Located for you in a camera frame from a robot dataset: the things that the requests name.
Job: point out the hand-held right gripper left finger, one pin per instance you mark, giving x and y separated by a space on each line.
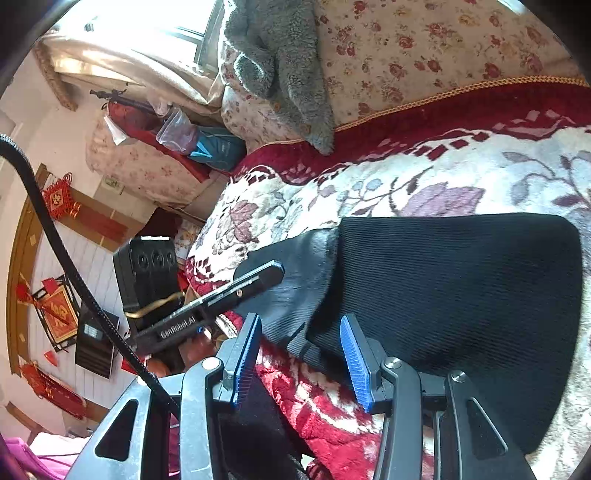
244 364

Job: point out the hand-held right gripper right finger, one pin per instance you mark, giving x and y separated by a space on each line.
356 364

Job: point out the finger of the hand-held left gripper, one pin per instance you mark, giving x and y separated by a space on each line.
258 288
265 268

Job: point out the black pants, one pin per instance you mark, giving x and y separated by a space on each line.
461 300

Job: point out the black box with round holes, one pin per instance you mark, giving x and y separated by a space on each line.
145 272

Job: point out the black flat device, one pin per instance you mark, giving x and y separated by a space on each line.
94 346

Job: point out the white panelled door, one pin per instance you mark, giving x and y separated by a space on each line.
97 258

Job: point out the red square door poster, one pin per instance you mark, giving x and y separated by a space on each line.
57 316

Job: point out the red paper strip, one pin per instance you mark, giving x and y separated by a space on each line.
104 227

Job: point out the blue bag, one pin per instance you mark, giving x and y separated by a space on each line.
217 148

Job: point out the red hanging decoration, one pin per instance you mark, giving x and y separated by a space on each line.
46 385

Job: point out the clear plastic bag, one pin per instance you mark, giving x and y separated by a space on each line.
174 131

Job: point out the red knot ornament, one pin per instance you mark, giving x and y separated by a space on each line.
57 198

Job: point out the pink cloth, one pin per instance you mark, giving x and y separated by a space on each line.
32 457

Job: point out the grey fleece cloth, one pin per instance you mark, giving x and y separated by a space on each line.
286 69

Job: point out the red and white floral blanket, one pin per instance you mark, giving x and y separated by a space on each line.
461 161

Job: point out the beige curtain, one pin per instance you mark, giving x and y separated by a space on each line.
115 64

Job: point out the cream rose-print quilt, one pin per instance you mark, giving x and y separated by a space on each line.
415 46

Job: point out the bright window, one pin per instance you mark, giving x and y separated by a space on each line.
152 18

